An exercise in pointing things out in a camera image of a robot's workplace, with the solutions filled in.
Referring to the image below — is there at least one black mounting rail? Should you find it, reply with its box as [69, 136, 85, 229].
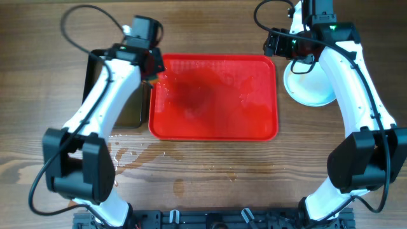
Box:
[72, 208, 356, 229]

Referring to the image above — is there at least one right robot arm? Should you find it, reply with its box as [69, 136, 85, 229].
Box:
[264, 22, 406, 226]

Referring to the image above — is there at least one black water tray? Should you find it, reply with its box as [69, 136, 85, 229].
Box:
[82, 57, 151, 128]

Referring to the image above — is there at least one white plate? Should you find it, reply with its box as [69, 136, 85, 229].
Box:
[283, 61, 336, 107]

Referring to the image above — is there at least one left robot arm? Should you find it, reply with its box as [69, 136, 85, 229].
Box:
[43, 43, 165, 228]

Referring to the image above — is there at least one orange green sponge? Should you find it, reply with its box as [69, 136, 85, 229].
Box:
[147, 74, 159, 85]

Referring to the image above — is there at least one red plastic tray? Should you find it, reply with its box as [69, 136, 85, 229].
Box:
[148, 53, 279, 142]

